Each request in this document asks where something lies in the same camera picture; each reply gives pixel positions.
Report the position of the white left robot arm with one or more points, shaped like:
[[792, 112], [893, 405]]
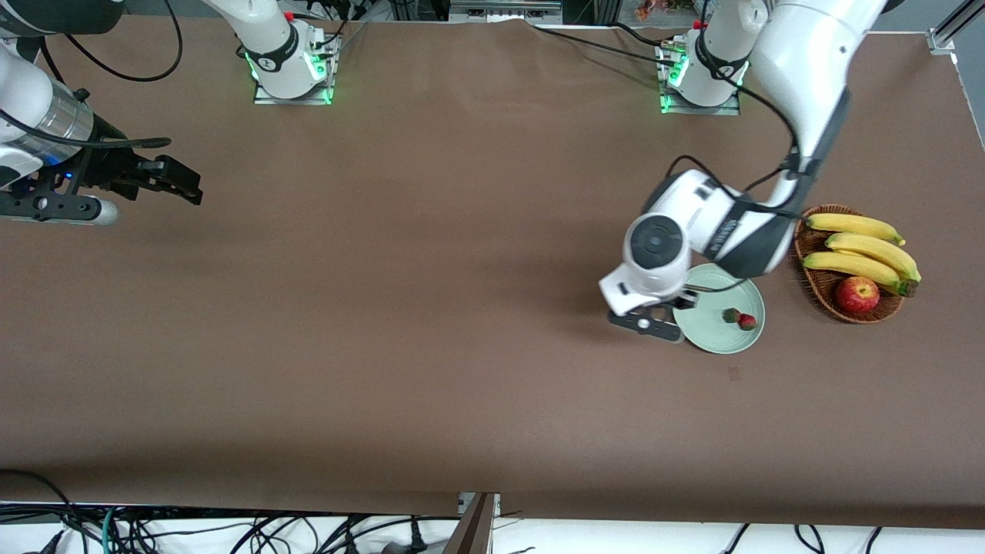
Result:
[[800, 54]]

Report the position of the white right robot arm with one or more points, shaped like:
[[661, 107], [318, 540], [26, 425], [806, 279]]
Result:
[[23, 92]]

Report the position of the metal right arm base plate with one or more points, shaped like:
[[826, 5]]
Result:
[[265, 97]]

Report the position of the brown wicker basket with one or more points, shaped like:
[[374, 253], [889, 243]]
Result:
[[822, 296]]

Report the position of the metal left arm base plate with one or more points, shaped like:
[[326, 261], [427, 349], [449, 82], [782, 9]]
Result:
[[727, 109]]

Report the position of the brown table cover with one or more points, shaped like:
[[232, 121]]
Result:
[[385, 308]]

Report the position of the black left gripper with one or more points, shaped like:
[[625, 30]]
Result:
[[682, 303]]

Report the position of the red apple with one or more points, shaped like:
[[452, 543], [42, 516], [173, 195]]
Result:
[[856, 295]]

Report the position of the red strawberry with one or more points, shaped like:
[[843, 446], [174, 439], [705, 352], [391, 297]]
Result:
[[731, 315], [747, 322]]

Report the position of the aluminium frame corner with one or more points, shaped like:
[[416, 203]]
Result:
[[945, 38]]

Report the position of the pale green plate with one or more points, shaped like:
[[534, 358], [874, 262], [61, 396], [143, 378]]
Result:
[[716, 335]]

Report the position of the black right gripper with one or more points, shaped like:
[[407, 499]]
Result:
[[106, 164]]

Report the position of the yellow banana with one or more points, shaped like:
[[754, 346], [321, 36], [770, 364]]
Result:
[[877, 250], [850, 265], [850, 225]]

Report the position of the grey metal box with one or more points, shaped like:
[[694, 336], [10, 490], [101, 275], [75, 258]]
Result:
[[504, 11]]

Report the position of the aluminium profile bar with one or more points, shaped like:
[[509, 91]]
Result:
[[471, 527]]

